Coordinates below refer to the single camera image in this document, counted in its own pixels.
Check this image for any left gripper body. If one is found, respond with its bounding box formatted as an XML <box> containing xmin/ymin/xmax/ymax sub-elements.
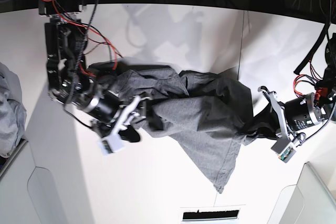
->
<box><xmin>258</xmin><ymin>86</ymin><xmax>326</xmax><ymax>137</ymax></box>

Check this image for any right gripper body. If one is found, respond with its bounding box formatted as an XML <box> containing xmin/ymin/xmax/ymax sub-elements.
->
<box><xmin>83</xmin><ymin>95</ymin><xmax>147</xmax><ymax>135</ymax></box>

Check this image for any grey t-shirt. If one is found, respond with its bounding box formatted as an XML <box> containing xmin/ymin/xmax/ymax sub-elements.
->
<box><xmin>88</xmin><ymin>61</ymin><xmax>255</xmax><ymax>195</ymax></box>

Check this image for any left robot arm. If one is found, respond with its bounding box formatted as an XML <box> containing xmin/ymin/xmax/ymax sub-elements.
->
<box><xmin>245</xmin><ymin>0</ymin><xmax>335</xmax><ymax>144</ymax></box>

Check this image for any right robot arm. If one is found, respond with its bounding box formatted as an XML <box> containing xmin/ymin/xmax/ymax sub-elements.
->
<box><xmin>38</xmin><ymin>0</ymin><xmax>164</xmax><ymax>143</ymax></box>

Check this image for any white bin right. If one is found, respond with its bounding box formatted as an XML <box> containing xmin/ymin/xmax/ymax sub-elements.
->
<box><xmin>268</xmin><ymin>162</ymin><xmax>335</xmax><ymax>224</ymax></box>

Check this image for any white bin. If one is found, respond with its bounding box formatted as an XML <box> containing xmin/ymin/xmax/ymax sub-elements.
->
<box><xmin>268</xmin><ymin>162</ymin><xmax>335</xmax><ymax>224</ymax></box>
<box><xmin>1</xmin><ymin>141</ymin><xmax>68</xmax><ymax>223</ymax></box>

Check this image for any grey clothes pile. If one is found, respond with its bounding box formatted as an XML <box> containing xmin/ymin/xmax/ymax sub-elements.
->
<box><xmin>1</xmin><ymin>64</ymin><xmax>27</xmax><ymax>158</ymax></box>

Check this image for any white bin left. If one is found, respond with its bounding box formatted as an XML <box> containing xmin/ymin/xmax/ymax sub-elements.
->
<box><xmin>1</xmin><ymin>141</ymin><xmax>68</xmax><ymax>223</ymax></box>

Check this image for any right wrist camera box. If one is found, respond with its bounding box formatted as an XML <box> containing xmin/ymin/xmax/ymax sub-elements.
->
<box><xmin>98</xmin><ymin>133</ymin><xmax>124</xmax><ymax>155</ymax></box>

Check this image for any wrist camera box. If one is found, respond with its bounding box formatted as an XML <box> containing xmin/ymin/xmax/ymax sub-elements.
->
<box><xmin>98</xmin><ymin>133</ymin><xmax>124</xmax><ymax>155</ymax></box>
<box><xmin>271</xmin><ymin>137</ymin><xmax>296</xmax><ymax>163</ymax></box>

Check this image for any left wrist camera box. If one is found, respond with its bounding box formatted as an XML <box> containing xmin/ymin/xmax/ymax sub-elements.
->
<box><xmin>271</xmin><ymin>137</ymin><xmax>296</xmax><ymax>163</ymax></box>

